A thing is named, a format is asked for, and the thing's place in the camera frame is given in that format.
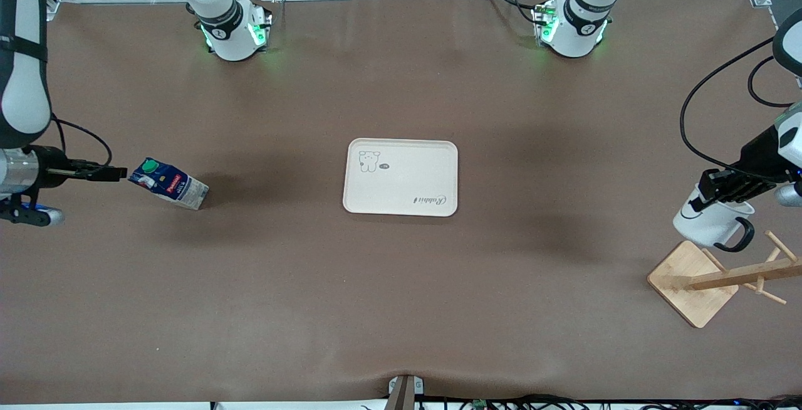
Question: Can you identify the short black looped cable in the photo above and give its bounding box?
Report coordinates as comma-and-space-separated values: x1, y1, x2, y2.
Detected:
747, 55, 802, 108

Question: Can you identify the long black left arm cable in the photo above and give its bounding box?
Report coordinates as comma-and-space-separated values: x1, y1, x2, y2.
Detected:
679, 36, 791, 182

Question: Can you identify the metal table clamp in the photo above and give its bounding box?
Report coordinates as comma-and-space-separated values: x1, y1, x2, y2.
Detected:
387, 374, 425, 410

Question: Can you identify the white Rabbit print tray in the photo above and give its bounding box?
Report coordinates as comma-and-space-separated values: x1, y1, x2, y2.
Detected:
343, 139, 459, 217

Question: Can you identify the white smiley face mug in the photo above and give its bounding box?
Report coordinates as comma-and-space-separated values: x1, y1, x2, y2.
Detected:
673, 183, 756, 253

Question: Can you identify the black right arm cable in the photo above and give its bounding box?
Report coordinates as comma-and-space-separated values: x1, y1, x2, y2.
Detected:
51, 114, 115, 169

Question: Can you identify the wooden mug rack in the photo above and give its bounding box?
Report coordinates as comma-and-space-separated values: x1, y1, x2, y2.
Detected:
647, 231, 802, 329

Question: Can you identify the brown table mat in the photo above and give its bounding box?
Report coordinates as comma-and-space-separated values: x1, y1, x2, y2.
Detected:
0, 0, 802, 406

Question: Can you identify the blue milk carton green cap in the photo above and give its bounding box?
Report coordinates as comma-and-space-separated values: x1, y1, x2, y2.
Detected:
128, 157, 210, 211

